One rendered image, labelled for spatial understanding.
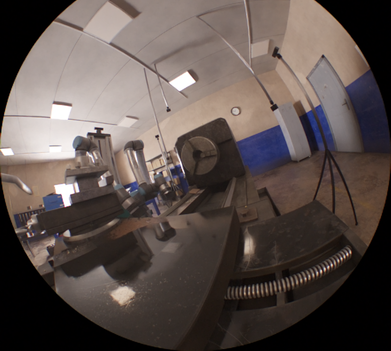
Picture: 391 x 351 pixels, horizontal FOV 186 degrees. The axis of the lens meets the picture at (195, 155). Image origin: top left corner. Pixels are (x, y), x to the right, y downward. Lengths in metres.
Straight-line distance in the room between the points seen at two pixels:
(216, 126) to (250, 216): 0.74
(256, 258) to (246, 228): 0.09
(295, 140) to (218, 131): 3.43
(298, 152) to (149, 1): 4.88
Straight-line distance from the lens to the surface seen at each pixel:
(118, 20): 2.41
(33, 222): 0.49
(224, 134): 0.89
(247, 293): 0.17
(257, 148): 4.27
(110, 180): 0.43
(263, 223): 0.27
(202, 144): 0.77
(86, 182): 0.47
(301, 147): 4.22
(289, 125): 4.10
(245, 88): 4.80
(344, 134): 3.61
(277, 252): 0.20
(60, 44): 2.75
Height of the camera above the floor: 1.03
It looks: 5 degrees up
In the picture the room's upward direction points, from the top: 20 degrees counter-clockwise
